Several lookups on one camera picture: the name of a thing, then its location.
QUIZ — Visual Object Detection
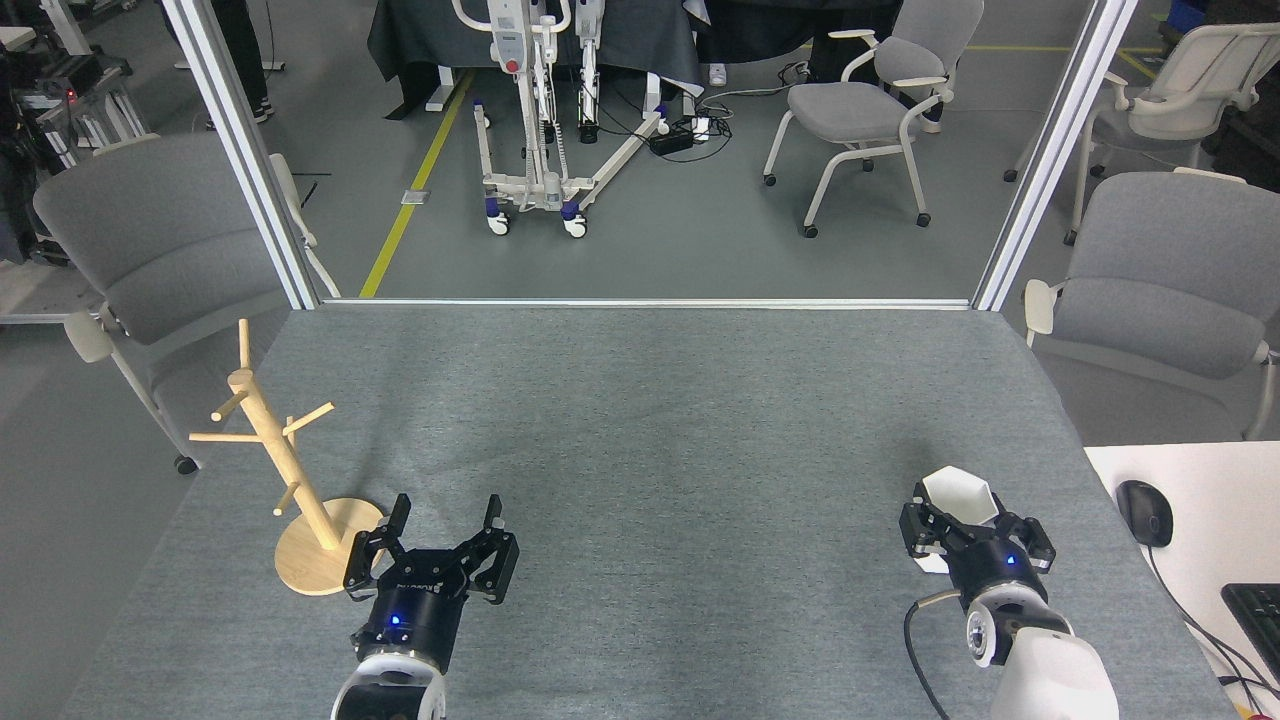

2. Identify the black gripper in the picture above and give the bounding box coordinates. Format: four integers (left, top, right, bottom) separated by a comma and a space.
899, 483, 1057, 611
343, 493, 521, 673

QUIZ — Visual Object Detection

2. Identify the white hexagonal cup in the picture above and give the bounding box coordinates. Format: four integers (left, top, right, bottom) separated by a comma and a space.
918, 466, 999, 575

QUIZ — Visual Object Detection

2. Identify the wooden cup rack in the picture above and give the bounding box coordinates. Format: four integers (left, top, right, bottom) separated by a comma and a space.
189, 320, 388, 597

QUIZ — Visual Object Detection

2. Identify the black equipment rack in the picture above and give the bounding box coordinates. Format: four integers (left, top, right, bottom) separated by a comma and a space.
0, 0, 151, 271

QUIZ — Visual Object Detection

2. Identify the black computer mouse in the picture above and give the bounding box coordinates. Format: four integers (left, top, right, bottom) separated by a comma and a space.
1116, 480, 1174, 548

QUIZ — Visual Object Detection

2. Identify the white desk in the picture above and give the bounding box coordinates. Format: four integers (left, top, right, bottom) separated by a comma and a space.
1084, 441, 1280, 720

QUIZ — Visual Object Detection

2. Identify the black keyboard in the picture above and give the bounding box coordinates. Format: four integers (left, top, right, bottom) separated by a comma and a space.
1221, 583, 1280, 686

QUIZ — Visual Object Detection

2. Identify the grey chair with beige armrests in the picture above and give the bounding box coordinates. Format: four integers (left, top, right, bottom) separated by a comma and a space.
33, 133, 341, 476
1022, 168, 1280, 441

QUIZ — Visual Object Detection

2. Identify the white stand on wheels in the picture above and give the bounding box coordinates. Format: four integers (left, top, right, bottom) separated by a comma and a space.
450, 0, 673, 239

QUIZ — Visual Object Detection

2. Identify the grey chair on castors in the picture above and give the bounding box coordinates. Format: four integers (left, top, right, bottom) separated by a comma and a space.
762, 0, 986, 239

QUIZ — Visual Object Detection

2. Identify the white mesh office chair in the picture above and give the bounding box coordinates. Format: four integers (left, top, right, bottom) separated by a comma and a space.
1004, 22, 1280, 247

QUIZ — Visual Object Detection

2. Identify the black power strip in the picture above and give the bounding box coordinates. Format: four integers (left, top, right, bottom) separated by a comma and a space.
650, 118, 713, 156

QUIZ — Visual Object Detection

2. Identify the dark table cloth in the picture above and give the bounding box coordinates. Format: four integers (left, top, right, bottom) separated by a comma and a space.
367, 0, 706, 121

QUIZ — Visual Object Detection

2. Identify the person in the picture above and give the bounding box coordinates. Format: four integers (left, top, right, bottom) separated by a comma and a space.
165, 0, 276, 131

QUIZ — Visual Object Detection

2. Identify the black mouse cable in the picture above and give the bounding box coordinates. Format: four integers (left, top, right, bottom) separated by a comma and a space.
1145, 545, 1280, 701

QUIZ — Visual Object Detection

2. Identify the silver aluminium rail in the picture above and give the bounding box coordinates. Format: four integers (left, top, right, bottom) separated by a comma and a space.
322, 297, 973, 311

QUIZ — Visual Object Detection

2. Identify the silver aluminium post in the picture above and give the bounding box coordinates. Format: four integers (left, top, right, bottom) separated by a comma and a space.
162, 0, 321, 311
972, 0, 1141, 313

